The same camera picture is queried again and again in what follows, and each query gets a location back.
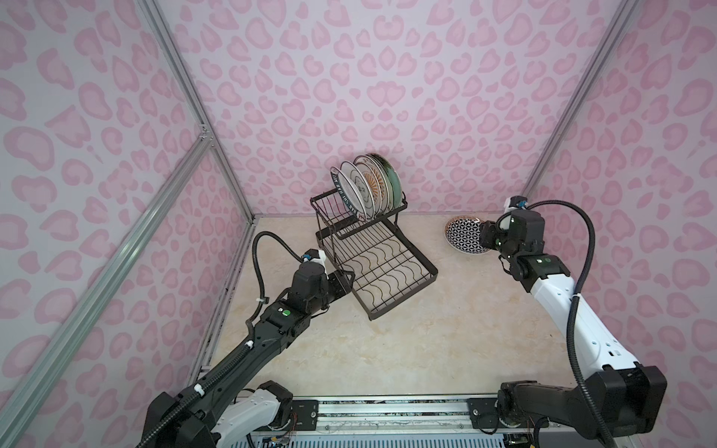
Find small orange sunburst plate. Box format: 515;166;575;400
355;162;383;217

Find white plate blue clover outline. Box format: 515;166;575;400
339;162;373;221

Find white plate dark lettered rim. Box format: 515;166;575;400
330;166;362;216

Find left black corrugated cable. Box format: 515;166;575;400
136;230;304;448

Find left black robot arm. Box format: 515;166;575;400
139;261;356;447

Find navy geometric pattern plate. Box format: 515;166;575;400
444;216;488;255

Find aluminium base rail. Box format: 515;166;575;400
150;391;645;448

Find teal plate with flower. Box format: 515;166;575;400
383;160;403;208

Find cream plate red berries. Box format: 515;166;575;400
370;153;395;210

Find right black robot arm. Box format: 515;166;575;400
479;205;668;447

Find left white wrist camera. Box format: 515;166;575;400
302;248;327;267

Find right aluminium corner post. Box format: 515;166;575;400
520;0;643;199

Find black wire dish rack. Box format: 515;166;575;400
310;189;438;320

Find large orange sunburst plate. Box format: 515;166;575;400
354;155;393;216

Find left aluminium wall frame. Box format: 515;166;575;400
1;1;251;447

